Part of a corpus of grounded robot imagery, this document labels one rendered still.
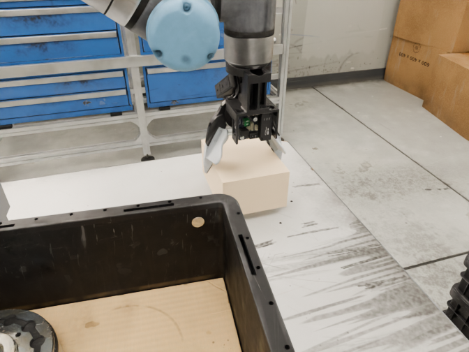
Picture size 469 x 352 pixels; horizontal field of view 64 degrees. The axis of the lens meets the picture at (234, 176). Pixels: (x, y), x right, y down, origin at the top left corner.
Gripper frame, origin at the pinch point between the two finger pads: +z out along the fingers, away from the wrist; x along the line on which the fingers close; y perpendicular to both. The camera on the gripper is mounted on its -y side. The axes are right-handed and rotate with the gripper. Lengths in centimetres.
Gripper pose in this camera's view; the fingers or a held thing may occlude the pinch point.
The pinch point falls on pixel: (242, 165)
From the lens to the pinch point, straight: 71.1
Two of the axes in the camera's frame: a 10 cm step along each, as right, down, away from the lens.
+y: 3.0, 5.3, -8.0
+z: 0.0, 8.4, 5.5
